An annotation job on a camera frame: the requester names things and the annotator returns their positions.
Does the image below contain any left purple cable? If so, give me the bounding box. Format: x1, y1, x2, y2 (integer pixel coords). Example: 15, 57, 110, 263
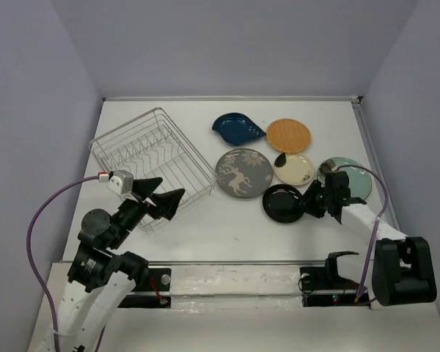
26, 175, 111, 352

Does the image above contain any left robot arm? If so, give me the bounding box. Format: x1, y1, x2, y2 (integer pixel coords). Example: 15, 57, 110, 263
37, 171, 186, 351

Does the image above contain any cream plate with black spot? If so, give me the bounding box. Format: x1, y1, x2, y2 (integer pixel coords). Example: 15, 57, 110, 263
274, 153, 315, 186

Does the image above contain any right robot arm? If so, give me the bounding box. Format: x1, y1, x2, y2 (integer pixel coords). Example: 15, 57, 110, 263
300, 170, 437, 307

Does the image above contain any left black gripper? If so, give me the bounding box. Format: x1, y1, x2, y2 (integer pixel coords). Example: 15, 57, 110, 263
109, 175, 186, 247

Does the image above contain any metal wire dish rack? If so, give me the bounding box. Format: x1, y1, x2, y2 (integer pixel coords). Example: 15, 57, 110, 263
89, 107, 216, 220

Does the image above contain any teal flower plate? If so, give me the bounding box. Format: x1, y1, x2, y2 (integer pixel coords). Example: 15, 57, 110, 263
317, 156, 372, 200

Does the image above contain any black round plate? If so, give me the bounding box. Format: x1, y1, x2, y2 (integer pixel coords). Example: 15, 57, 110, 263
262, 184, 304, 224

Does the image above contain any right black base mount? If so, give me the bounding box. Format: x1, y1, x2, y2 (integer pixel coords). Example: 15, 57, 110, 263
298, 266, 375, 307

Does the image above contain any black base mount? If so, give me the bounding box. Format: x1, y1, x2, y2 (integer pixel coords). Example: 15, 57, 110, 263
119, 267, 172, 309
298, 266, 375, 307

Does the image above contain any orange woven round plate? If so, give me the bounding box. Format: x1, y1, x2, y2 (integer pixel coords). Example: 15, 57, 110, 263
266, 118, 312, 153

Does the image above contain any grey reindeer plate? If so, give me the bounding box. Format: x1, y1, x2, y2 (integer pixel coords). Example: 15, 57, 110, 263
215, 148, 274, 199

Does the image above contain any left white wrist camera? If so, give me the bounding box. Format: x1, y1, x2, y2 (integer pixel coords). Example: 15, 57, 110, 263
107, 170, 134, 196

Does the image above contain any dark blue leaf plate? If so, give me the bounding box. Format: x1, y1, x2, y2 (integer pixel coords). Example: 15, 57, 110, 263
212, 112, 266, 147

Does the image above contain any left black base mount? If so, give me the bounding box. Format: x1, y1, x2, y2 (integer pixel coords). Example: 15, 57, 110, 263
119, 267, 172, 309

